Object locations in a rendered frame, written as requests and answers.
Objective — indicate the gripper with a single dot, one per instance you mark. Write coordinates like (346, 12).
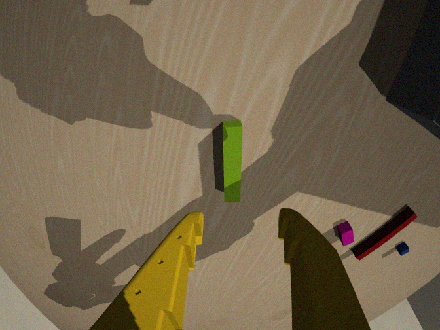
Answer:
(322, 295)

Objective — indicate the lime green rod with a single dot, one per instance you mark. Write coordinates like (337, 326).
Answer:
(232, 159)

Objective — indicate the dark red long bar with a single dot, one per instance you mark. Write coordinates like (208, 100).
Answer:
(385, 233)

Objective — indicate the magenta cube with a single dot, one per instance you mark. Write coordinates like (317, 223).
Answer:
(345, 232)

